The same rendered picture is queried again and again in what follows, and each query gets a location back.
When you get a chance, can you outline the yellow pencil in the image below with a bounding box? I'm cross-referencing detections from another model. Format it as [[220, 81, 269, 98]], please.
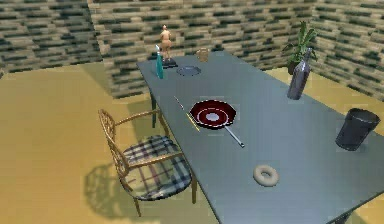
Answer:
[[173, 95, 201, 133]]

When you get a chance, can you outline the red frying pan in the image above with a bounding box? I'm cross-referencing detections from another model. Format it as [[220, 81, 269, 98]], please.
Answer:
[[188, 99, 246, 149]]

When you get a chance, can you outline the grey round plate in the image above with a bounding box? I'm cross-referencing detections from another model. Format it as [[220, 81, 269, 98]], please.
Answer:
[[176, 65, 203, 77]]

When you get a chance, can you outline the teal spray bottle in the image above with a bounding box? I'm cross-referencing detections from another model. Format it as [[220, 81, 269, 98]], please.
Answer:
[[155, 44, 165, 80]]

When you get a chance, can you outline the wooden chair with plaid cushion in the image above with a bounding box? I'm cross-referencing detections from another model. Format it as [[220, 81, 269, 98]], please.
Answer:
[[97, 108, 198, 218]]

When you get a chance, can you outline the tan figurine statue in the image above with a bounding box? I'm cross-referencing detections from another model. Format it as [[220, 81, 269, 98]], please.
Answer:
[[159, 24, 179, 69]]

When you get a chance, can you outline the grey dining table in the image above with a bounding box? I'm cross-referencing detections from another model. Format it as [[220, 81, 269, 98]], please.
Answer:
[[136, 50, 384, 224]]

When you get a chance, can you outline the dark glass bottle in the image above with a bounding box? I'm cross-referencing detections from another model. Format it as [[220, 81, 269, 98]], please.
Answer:
[[286, 47, 313, 101]]

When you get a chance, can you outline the green house plant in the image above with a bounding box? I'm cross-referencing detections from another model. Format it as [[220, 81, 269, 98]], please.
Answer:
[[282, 20, 319, 76]]

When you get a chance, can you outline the black cup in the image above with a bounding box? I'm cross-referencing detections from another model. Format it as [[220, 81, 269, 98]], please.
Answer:
[[335, 107, 382, 152]]

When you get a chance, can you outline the beige ring doughnut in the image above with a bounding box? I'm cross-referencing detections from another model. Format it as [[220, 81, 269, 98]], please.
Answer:
[[252, 164, 280, 188]]

